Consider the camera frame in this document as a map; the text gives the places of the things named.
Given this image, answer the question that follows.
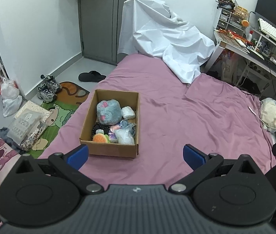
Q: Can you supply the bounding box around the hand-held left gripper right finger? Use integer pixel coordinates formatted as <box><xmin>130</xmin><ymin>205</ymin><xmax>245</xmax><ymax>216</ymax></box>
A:
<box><xmin>169</xmin><ymin>144</ymin><xmax>264</xmax><ymax>196</ymax></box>

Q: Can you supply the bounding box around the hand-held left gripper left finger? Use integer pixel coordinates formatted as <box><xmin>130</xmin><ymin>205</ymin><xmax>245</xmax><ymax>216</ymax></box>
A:
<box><xmin>13</xmin><ymin>144</ymin><xmax>105</xmax><ymax>196</ymax></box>

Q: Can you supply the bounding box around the hamburger plush toy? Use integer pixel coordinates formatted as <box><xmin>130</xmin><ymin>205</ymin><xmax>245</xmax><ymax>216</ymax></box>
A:
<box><xmin>92</xmin><ymin>133</ymin><xmax>111</xmax><ymax>143</ymax></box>

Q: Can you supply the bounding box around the brown cardboard box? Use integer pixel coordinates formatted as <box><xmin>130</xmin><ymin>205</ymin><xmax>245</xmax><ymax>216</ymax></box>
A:
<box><xmin>79</xmin><ymin>89</ymin><xmax>140</xmax><ymax>158</ymax></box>

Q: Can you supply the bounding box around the black and white plush toy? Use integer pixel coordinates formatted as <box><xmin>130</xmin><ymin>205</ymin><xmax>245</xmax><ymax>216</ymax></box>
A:
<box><xmin>91</xmin><ymin>122</ymin><xmax>110</xmax><ymax>139</ymax></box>

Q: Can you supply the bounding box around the grey fluffy plush toy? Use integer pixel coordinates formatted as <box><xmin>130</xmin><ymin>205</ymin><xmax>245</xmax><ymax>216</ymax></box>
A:
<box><xmin>96</xmin><ymin>100</ymin><xmax>122</xmax><ymax>123</ymax></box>

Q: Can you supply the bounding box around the blue fabric soft toy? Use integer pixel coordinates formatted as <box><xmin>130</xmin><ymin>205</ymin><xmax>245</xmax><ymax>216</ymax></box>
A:
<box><xmin>120</xmin><ymin>119</ymin><xmax>136</xmax><ymax>134</ymax></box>

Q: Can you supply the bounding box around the white soft toy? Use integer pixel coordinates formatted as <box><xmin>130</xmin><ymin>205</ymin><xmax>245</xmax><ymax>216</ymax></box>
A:
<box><xmin>121</xmin><ymin>106</ymin><xmax>136</xmax><ymax>119</ymax></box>

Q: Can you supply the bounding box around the pink bed sheet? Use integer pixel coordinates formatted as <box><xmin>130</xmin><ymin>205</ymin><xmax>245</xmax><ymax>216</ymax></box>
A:
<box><xmin>38</xmin><ymin>54</ymin><xmax>276</xmax><ymax>193</ymax></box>

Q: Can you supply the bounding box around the leopard print bag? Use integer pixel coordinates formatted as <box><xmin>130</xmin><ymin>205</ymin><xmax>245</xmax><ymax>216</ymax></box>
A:
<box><xmin>20</xmin><ymin>119</ymin><xmax>49</xmax><ymax>152</ymax></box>

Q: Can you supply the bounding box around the cartoon floor mat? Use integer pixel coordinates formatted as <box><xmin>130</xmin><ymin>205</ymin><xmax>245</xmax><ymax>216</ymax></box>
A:
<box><xmin>26</xmin><ymin>82</ymin><xmax>90</xmax><ymax>159</ymax></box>

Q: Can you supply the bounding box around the grey wrapped package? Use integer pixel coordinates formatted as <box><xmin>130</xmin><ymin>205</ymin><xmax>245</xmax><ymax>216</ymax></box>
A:
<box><xmin>7</xmin><ymin>108</ymin><xmax>43</xmax><ymax>145</ymax></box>

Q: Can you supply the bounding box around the beige patterned flat package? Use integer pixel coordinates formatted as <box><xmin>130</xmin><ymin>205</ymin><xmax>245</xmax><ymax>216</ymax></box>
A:
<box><xmin>14</xmin><ymin>100</ymin><xmax>52</xmax><ymax>120</ymax></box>

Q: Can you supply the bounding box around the grey sneaker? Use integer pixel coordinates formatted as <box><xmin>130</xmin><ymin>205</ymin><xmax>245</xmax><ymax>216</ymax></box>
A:
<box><xmin>45</xmin><ymin>75</ymin><xmax>62</xmax><ymax>92</ymax></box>
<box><xmin>37</xmin><ymin>83</ymin><xmax>56</xmax><ymax>103</ymax></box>

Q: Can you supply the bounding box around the black slipper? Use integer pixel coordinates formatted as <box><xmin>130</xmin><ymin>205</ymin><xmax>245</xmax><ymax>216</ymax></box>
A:
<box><xmin>78</xmin><ymin>70</ymin><xmax>107</xmax><ymax>82</ymax></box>

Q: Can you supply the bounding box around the white desk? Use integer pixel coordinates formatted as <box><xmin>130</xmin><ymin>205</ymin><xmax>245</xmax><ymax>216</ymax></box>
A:
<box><xmin>205</xmin><ymin>28</ymin><xmax>276</xmax><ymax>90</ymax></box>

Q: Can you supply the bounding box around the white plastic bag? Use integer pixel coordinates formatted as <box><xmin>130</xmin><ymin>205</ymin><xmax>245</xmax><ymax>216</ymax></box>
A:
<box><xmin>0</xmin><ymin>79</ymin><xmax>23</xmax><ymax>117</ymax></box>

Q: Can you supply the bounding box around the white monitor riser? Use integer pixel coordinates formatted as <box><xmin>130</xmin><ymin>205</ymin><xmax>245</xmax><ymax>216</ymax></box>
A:
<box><xmin>251</xmin><ymin>29</ymin><xmax>276</xmax><ymax>69</ymax></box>

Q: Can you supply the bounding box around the white keyboard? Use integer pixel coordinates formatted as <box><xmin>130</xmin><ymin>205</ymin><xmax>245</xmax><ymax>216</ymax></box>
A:
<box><xmin>258</xmin><ymin>18</ymin><xmax>276</xmax><ymax>54</ymax></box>

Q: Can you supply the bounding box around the white cover sheet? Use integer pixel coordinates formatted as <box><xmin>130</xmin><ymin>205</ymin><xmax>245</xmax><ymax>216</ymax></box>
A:
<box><xmin>117</xmin><ymin>0</ymin><xmax>216</xmax><ymax>84</ymax></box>

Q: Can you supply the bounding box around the grey door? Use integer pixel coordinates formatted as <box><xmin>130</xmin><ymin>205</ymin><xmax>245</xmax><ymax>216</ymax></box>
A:
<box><xmin>78</xmin><ymin>0</ymin><xmax>149</xmax><ymax>66</ymax></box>

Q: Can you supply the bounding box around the white drawer organizer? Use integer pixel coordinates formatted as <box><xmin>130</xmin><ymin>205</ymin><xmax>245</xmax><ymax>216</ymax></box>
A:
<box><xmin>217</xmin><ymin>7</ymin><xmax>245</xmax><ymax>33</ymax></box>

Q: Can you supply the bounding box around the woven basket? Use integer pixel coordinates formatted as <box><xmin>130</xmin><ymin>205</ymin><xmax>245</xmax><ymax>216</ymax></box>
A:
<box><xmin>234</xmin><ymin>5</ymin><xmax>249</xmax><ymax>20</ymax></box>

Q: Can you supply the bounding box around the white cable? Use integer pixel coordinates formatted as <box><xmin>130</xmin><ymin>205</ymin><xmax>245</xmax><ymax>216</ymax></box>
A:
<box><xmin>247</xmin><ymin>106</ymin><xmax>276</xmax><ymax>129</ymax></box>

